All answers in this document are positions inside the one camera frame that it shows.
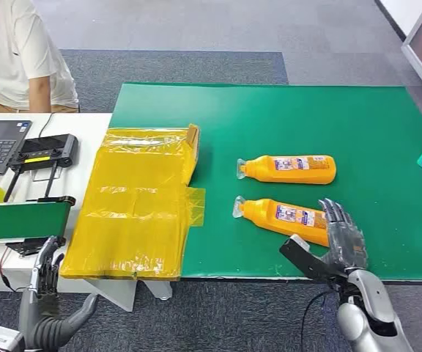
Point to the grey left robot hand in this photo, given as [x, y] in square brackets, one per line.
[39, 316]

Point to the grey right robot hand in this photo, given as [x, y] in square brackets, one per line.
[344, 243]

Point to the orange bottle with clear cap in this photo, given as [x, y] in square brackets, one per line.
[269, 216]
[292, 170]

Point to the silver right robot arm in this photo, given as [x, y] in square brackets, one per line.
[372, 316]

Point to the person's left forearm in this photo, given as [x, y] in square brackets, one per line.
[39, 94]

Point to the green conveyor belt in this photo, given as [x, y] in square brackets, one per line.
[20, 219]

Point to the green table mat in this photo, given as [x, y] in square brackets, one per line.
[306, 121]

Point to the black remote controller with antennas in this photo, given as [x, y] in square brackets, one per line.
[46, 149]

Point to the yellow film wrapped box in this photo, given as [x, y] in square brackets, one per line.
[134, 204]

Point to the person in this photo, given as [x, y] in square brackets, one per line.
[9, 53]

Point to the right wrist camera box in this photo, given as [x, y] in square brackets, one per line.
[302, 257]

